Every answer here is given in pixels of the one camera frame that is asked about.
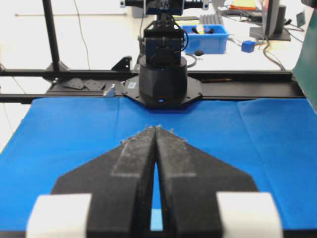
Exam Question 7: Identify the small blue box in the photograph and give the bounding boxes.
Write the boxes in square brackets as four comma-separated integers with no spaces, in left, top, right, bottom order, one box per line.
[241,40,256,53]

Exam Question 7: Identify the dark green board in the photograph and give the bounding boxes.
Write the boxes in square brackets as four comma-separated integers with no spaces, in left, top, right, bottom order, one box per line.
[293,9,317,112]

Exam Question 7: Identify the black mounting plates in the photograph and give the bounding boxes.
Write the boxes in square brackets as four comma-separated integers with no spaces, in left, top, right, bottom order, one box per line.
[63,78,106,91]

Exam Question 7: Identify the blue table cloth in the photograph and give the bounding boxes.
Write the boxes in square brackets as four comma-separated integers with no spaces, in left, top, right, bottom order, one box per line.
[0,98,317,231]

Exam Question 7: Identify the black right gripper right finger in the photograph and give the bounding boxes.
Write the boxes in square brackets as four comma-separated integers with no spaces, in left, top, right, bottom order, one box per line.
[156,127,282,238]

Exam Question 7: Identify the black vertical frame post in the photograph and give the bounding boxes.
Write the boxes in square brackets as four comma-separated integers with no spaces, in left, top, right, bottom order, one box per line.
[42,0,70,71]

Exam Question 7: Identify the silver corner bracket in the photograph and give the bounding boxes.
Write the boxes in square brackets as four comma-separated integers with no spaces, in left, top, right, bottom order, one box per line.
[103,84,115,98]

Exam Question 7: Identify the black aluminium frame rail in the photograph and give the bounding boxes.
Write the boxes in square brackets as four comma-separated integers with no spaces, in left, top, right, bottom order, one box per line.
[0,69,305,108]

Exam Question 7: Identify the blue plastic bin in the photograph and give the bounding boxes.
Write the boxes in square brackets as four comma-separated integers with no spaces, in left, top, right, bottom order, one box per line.
[181,24,229,55]

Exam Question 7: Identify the black monitor stand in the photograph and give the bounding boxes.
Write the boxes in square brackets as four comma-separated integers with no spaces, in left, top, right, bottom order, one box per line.
[249,0,291,41]

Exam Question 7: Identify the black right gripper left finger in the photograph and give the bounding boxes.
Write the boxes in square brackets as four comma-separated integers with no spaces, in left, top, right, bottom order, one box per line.
[26,126,156,238]

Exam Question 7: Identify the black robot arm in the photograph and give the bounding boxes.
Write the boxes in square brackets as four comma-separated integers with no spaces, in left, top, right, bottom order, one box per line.
[26,0,283,238]

